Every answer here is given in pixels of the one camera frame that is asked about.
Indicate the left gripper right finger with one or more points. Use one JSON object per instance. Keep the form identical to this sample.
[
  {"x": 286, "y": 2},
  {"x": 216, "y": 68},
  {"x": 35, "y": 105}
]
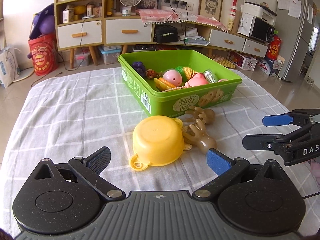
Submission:
[{"x": 228, "y": 171}]

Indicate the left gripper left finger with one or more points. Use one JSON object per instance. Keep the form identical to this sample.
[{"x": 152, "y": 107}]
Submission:
[{"x": 88, "y": 170}]

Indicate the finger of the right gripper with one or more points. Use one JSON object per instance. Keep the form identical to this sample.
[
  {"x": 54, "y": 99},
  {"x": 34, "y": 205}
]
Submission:
[
  {"x": 262, "y": 142},
  {"x": 277, "y": 120}
]

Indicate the tan rubber hand toy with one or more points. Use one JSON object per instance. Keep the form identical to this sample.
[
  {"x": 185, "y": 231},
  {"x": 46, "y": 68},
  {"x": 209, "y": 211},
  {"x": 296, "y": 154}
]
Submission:
[{"x": 196, "y": 135}]

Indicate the tan round-based hand toy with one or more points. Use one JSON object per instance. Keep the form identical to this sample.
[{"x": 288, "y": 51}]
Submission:
[{"x": 207, "y": 115}]

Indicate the clear plastic capsule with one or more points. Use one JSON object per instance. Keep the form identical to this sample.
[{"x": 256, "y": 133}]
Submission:
[{"x": 210, "y": 76}]

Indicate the pink round plastic toy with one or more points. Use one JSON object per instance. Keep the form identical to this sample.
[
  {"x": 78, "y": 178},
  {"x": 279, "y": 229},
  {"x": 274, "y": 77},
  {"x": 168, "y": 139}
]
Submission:
[{"x": 197, "y": 80}]

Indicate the pink toy skewer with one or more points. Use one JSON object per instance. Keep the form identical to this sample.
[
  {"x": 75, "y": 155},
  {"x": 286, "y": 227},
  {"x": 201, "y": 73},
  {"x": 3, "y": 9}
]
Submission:
[{"x": 175, "y": 88}]

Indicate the yellow toy corn cob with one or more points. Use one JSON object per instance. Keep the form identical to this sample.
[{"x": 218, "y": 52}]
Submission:
[{"x": 186, "y": 73}]

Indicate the pink capsule ball toy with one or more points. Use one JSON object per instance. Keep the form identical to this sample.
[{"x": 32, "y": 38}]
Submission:
[{"x": 173, "y": 77}]

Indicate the orange plastic juicer toy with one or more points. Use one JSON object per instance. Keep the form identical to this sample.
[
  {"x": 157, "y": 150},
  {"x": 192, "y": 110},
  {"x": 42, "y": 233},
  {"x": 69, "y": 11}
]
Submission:
[{"x": 162, "y": 84}]

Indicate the small monkey figurine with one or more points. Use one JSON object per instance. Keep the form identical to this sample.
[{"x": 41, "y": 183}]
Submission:
[{"x": 151, "y": 74}]

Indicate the purple plastic grapes toy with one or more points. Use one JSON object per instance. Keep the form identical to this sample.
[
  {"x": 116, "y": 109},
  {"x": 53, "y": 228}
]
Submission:
[{"x": 139, "y": 68}]

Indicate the yellow plastic toy pot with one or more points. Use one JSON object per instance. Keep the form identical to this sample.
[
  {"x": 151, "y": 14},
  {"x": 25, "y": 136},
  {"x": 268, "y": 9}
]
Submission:
[{"x": 157, "y": 141}]

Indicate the white microwave oven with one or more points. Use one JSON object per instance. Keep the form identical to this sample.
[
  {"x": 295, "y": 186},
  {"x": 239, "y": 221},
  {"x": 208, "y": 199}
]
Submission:
[{"x": 256, "y": 28}]

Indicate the green plastic cookie box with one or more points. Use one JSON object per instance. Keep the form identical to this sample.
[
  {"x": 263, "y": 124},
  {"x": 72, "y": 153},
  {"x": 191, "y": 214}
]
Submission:
[{"x": 176, "y": 102}]

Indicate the grey refrigerator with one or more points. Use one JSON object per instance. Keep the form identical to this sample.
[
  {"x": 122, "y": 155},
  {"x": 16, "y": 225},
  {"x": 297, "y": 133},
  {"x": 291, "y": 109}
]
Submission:
[{"x": 295, "y": 23}]

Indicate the white paper shopping bag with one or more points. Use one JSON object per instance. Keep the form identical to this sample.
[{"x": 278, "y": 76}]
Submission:
[{"x": 9, "y": 69}]

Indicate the red printed barrel bin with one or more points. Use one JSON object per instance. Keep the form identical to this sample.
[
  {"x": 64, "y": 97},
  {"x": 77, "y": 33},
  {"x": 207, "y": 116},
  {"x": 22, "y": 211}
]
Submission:
[{"x": 43, "y": 54}]

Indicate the framed cartoon girl picture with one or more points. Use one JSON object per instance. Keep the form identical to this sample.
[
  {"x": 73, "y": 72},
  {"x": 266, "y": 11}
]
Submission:
[{"x": 210, "y": 8}]

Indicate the black bag on shelf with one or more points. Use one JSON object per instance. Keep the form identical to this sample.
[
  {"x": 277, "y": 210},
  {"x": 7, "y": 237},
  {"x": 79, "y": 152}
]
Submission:
[{"x": 165, "y": 34}]

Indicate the wooden white drawer cabinet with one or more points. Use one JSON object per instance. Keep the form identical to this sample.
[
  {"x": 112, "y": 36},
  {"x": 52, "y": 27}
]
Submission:
[{"x": 130, "y": 30}]

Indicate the purple plush toy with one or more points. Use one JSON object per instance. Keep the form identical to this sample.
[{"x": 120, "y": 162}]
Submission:
[{"x": 43, "y": 22}]

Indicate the pink tablecloth with fringe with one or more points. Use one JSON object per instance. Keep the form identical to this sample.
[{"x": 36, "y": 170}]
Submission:
[{"x": 149, "y": 16}]

